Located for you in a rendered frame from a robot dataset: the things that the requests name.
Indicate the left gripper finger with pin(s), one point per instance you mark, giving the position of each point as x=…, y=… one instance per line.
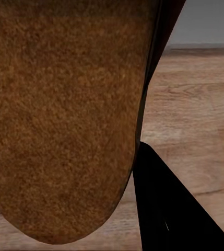
x=170, y=218

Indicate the sandal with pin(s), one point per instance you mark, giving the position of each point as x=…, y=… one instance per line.
x=74, y=77

